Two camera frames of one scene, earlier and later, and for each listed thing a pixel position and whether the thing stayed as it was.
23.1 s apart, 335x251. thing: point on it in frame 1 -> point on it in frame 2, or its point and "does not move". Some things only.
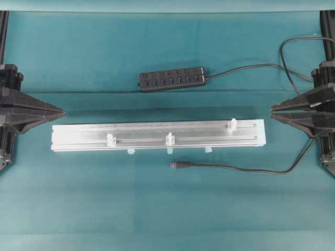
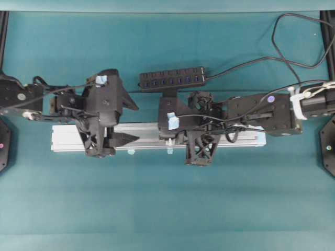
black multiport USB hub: [171, 78] does not move
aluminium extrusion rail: [134, 136] does not move
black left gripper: [19, 111] -> [104, 96]
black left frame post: [3, 23] does not move
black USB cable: [181, 165] -> [285, 61]
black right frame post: [327, 18] does not move
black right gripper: [321, 102] -> [204, 116]
